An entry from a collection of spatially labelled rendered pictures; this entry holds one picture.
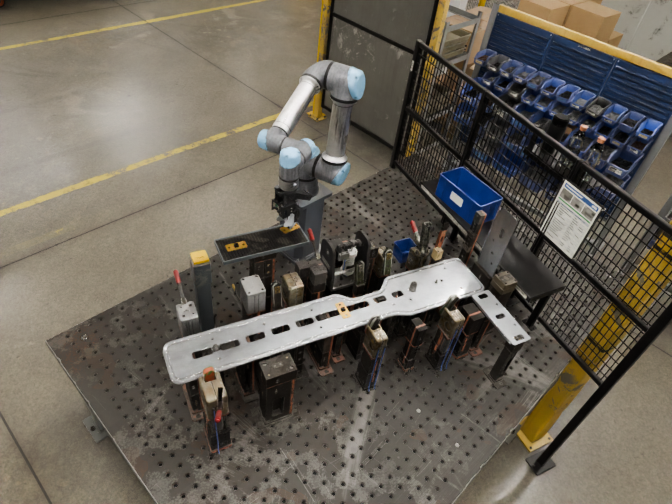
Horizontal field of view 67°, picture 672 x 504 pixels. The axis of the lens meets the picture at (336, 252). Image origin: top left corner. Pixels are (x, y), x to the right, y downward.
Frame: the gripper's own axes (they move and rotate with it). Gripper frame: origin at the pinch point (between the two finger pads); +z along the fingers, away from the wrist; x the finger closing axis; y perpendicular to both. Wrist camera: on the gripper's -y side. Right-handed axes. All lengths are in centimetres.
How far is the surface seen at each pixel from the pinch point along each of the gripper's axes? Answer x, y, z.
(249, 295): 12.0, 29.6, 12.7
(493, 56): -65, -256, 7
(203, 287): -10.1, 36.3, 22.7
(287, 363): 41, 34, 21
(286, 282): 13.4, 12.2, 15.6
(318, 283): 18.1, -1.8, 21.5
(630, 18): -113, -710, 65
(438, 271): 45, -52, 23
